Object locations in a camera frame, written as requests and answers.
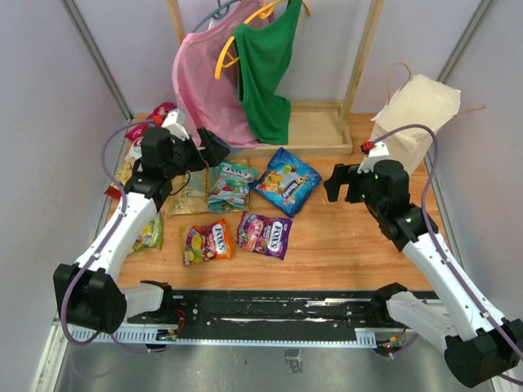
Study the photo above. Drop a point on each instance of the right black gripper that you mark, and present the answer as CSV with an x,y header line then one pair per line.
x,y
343,174

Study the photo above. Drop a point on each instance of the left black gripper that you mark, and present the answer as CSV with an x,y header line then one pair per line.
x,y
215,152

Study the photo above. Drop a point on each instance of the teal Fox's candy bag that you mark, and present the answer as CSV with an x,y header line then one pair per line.
x,y
231,190

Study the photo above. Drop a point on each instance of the blue snack packet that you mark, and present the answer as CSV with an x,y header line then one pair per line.
x,y
287,182

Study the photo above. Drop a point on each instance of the teal chips snack bag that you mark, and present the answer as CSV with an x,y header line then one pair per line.
x,y
190,196

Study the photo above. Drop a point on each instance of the pink REAL snack bag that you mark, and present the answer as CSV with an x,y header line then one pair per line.
x,y
139,130

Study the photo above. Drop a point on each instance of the red Chulpi snack bag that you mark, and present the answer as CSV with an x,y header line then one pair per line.
x,y
125,171

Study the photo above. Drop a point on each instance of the purple snack packet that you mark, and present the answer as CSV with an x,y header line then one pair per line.
x,y
264,235

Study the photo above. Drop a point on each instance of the orange candy bag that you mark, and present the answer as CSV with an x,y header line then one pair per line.
x,y
201,243

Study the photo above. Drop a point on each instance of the green Fox's candy bag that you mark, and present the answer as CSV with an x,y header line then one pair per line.
x,y
151,236

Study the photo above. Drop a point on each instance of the beige paper bag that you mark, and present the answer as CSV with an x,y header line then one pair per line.
x,y
422,100

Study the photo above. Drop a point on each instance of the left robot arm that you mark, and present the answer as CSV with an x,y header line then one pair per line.
x,y
87,294

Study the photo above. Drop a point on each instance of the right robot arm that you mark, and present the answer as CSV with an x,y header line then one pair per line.
x,y
476,339

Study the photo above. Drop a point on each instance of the pink mesh shirt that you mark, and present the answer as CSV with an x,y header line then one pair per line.
x,y
209,102

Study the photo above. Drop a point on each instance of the green tank top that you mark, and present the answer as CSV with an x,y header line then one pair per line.
x,y
264,57

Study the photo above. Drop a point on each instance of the grey-blue clothes hanger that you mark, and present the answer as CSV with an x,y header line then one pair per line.
x,y
220,12

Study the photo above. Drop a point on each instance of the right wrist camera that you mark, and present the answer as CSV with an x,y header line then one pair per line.
x,y
373,152

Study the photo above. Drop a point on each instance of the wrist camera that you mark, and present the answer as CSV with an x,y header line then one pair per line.
x,y
373,152
171,124

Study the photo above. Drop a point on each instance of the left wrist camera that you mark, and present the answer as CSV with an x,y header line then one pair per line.
x,y
171,124

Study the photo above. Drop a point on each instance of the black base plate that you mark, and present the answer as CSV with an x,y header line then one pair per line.
x,y
260,312

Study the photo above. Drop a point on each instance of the grey cable duct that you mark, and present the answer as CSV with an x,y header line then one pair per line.
x,y
342,338

